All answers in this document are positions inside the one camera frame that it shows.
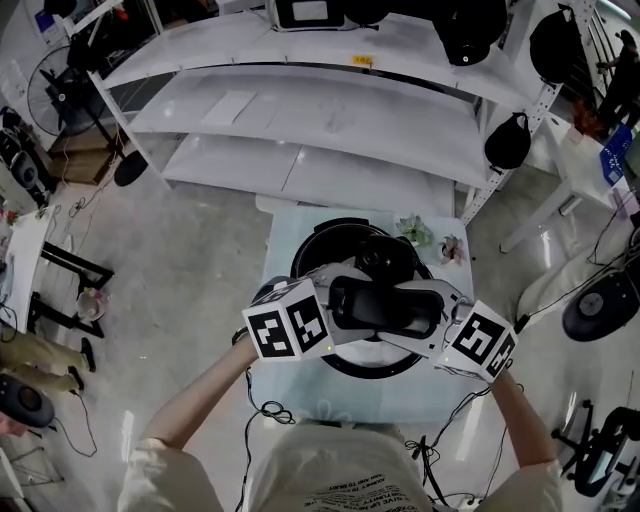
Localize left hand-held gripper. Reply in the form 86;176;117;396
242;263;382;362

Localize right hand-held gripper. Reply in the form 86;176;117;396
379;277;519;384

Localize dark blue pressure cooker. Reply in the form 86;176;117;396
288;216;416;281

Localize black pressure cooker lid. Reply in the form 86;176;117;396
319;234;436;380

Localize person's left forearm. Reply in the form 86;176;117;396
134;334;259;454

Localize person's right forearm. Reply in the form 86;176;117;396
489;369;559;471

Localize pink potted plant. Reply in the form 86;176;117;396
438;234;469;266

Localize green potted plant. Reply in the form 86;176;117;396
394;213;435;247

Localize small table with light cloth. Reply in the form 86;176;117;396
248;207;476;426

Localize white floor mat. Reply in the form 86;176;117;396
254;193;301;214

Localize black oval pack with grille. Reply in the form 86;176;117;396
0;372;56;429
562;272;640;344

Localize white metal shelving rack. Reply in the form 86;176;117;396
87;0;561;226

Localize black hanging bag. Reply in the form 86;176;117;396
67;32;101;71
434;0;509;67
528;3;581;85
483;112;532;171

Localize white long-legged table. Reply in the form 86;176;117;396
499;112;636;254

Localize black office chair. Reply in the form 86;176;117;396
552;399;640;496

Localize white paper sheet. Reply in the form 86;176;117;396
202;91;259;126

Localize blue file holder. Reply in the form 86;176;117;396
598;122;634;185

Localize pale pink bowl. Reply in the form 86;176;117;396
75;287;110;321

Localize black standing fan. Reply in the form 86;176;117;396
27;44;149;189

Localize orange dried flowers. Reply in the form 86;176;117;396
569;97;601;144

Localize white microwave oven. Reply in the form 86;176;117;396
267;0;361;34

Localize brown cardboard box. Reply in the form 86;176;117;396
49;137;121;186

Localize black cap far left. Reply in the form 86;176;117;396
344;0;391;26

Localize white side table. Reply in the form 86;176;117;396
0;204;115;339

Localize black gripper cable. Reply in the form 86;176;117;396
244;367;296;511

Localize blue wall poster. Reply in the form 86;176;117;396
34;9;59;36

